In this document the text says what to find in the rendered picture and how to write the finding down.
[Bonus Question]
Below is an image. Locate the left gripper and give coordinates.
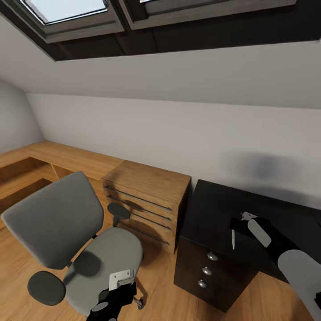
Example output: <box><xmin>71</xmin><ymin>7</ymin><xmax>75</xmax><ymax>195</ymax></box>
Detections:
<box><xmin>99</xmin><ymin>282</ymin><xmax>136</xmax><ymax>309</ymax></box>

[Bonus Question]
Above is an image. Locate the swivel chair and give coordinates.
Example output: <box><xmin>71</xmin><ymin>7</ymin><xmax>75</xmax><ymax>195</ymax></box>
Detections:
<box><xmin>1</xmin><ymin>171</ymin><xmax>144</xmax><ymax>318</ymax></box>

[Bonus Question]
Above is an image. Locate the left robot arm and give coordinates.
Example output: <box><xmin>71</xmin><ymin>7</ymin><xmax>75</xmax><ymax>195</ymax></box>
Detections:
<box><xmin>86</xmin><ymin>269</ymin><xmax>136</xmax><ymax>321</ymax></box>

